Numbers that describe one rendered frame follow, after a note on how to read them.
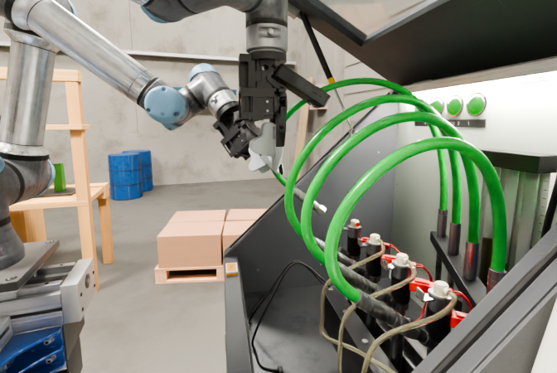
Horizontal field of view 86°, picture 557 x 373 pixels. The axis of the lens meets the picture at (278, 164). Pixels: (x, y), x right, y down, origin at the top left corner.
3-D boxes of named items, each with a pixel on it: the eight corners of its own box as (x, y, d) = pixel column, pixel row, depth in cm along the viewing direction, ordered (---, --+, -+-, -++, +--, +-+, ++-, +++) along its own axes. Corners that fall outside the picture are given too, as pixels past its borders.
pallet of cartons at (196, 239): (278, 239, 343) (278, 205, 337) (295, 277, 260) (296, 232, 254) (170, 248, 321) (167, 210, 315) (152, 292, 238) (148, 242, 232)
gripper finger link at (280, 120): (271, 145, 57) (271, 99, 55) (280, 145, 57) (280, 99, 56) (276, 147, 52) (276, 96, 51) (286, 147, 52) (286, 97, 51)
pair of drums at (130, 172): (154, 186, 627) (152, 148, 616) (150, 198, 526) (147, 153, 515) (118, 188, 606) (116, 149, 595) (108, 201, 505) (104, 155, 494)
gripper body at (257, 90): (239, 122, 58) (237, 58, 57) (282, 122, 60) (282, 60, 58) (241, 122, 51) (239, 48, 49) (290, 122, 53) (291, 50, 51)
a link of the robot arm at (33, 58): (-42, 205, 68) (-13, -46, 62) (8, 190, 83) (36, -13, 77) (17, 215, 70) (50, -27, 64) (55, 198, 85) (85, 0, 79)
